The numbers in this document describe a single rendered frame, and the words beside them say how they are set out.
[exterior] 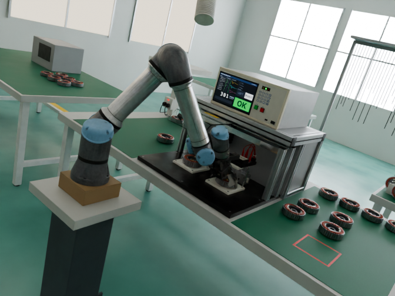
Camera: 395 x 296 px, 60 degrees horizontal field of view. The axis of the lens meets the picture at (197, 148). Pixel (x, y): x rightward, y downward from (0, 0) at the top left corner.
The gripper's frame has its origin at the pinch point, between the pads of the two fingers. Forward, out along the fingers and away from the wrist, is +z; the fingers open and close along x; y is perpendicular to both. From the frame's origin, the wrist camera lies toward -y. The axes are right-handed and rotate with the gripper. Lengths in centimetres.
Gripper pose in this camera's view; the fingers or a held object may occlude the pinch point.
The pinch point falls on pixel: (226, 181)
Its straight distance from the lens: 178.4
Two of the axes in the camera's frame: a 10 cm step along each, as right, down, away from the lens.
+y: -6.8, 5.3, -5.1
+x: 7.3, 3.9, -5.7
